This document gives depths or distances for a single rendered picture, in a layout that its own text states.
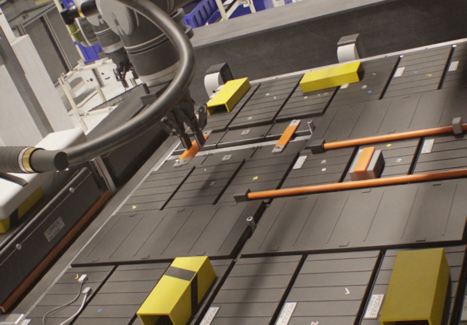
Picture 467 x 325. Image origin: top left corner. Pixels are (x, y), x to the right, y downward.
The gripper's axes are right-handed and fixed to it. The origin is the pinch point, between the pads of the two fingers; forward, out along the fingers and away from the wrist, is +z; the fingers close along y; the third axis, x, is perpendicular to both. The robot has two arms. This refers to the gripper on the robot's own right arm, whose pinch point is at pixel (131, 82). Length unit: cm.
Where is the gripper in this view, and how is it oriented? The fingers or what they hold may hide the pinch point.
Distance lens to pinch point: 314.7
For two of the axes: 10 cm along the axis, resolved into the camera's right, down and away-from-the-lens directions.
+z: 3.6, 8.5, 3.9
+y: 3.7, -5.1, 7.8
